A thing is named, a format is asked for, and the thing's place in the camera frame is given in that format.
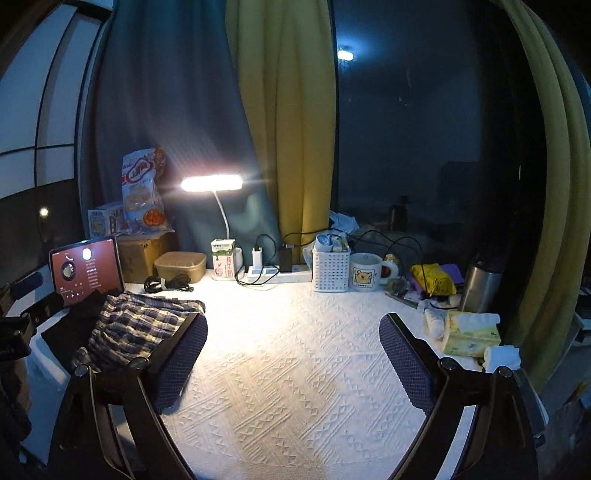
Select white charger plug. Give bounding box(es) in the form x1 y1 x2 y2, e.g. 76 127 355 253
252 246 263 270

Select white lotion bottle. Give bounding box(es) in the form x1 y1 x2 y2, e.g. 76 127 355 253
424 308 446 340

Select teal curtain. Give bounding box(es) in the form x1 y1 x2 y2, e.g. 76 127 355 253
79 1 280 258

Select white plastic basket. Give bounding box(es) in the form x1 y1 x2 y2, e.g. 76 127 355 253
312 233 351 293

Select white desk lamp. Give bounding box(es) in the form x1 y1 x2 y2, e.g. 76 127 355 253
180 174 243 238

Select right yellow green curtain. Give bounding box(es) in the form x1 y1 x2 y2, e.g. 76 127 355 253
502 1 590 390

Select yellow snack bag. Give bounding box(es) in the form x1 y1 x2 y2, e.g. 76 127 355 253
410 264 457 296

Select white power strip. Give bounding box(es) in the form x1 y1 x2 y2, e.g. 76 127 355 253
239 265 311 285

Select black charger adapter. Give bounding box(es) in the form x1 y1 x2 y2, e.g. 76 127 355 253
277 246 293 273

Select plaid pants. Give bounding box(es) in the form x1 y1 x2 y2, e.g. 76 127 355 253
70 292 205 372

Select steel tumbler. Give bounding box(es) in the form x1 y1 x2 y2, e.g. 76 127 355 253
460 261 503 313

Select cardboard box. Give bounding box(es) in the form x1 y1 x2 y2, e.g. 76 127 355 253
116 232 178 283

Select green white milk carton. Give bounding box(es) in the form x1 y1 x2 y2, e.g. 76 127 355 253
211 239 235 279

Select tan lidded box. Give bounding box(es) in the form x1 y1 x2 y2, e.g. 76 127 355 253
154 251 206 283

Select white bear mug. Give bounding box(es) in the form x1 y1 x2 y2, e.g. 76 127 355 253
349 253 401 292

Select rolled white towel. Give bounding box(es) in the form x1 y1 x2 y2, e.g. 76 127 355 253
484 345 521 373

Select white textured tablecloth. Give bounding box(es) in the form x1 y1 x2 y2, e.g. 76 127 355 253
22 269 486 480

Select coiled black cable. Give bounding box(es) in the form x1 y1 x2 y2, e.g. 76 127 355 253
142 273 195 294

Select snack bag with orange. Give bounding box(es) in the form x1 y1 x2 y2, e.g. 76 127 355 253
121 148 168 233

